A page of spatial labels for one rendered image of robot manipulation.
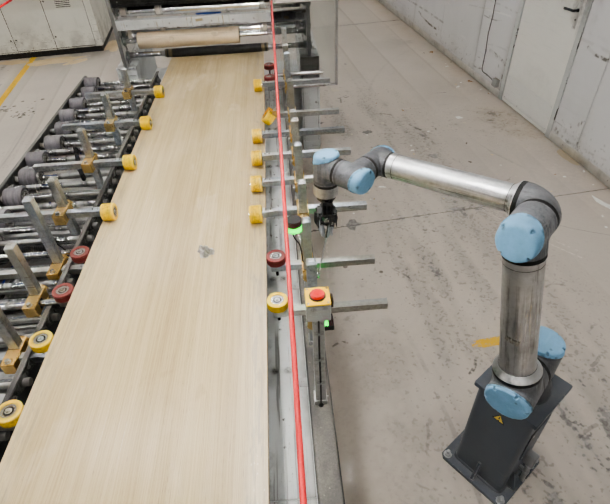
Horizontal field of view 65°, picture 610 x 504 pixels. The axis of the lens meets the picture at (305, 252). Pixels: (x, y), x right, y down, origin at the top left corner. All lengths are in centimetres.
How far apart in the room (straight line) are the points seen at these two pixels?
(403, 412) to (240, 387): 120
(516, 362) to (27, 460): 145
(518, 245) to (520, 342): 35
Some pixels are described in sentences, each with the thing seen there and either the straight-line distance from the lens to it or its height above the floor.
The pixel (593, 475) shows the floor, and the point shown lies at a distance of 267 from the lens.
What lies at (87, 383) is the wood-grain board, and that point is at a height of 90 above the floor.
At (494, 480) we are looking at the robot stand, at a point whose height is 9.
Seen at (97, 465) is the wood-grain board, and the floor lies 90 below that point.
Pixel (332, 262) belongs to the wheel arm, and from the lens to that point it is 198.
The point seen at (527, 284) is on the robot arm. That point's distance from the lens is 143.
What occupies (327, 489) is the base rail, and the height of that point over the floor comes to 70.
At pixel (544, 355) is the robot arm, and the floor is 87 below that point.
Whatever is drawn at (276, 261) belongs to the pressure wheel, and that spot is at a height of 91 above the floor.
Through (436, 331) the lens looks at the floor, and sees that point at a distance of 291.
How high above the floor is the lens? 218
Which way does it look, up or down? 41 degrees down
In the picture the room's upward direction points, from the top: 3 degrees counter-clockwise
